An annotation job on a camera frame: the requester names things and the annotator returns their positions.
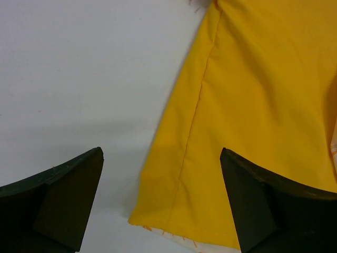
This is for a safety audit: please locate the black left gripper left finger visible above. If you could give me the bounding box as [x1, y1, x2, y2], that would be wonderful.
[1, 147, 104, 252]

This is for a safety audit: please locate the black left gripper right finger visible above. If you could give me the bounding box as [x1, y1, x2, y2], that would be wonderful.
[220, 149, 336, 252]

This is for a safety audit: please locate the yellow hooded jacket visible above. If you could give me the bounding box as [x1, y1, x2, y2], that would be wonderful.
[128, 1, 336, 252]

